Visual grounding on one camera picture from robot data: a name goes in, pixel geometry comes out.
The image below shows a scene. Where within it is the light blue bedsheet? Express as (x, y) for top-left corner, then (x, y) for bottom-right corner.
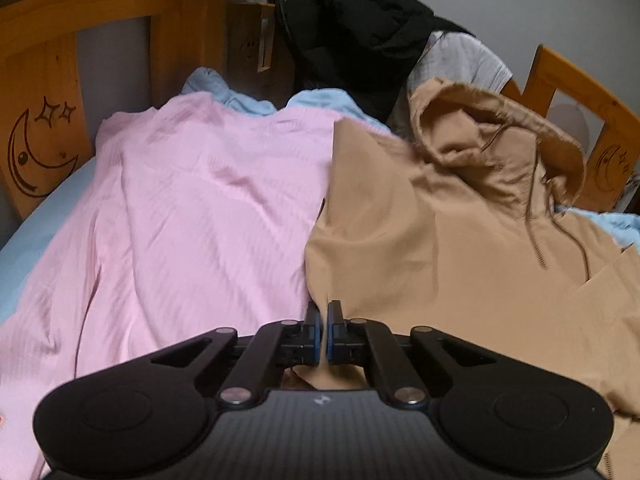
(0, 157), (98, 323)

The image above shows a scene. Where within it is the black jacket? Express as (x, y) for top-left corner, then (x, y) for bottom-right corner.
(277, 0), (476, 123)

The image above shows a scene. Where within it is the wooden shelf unit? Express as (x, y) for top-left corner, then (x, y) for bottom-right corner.
(227, 0), (297, 107)

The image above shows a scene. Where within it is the tan hoodie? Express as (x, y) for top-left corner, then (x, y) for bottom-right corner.
(285, 77), (640, 480)

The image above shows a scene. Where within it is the light blue crumpled blanket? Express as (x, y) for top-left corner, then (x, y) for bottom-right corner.
(181, 66), (640, 251)

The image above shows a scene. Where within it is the pink ribbed shirt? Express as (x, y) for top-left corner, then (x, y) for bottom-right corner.
(0, 91), (346, 480)

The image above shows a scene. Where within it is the wooden bed frame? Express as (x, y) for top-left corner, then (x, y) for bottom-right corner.
(0, 0), (640, 221)

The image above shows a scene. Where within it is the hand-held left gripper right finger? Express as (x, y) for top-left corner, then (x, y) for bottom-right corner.
(326, 301), (501, 409)

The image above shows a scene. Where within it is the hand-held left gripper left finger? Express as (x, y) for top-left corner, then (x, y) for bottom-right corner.
(150, 301), (322, 407)

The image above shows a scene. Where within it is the white ribbed garment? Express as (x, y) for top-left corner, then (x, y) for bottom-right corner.
(405, 30), (515, 96)

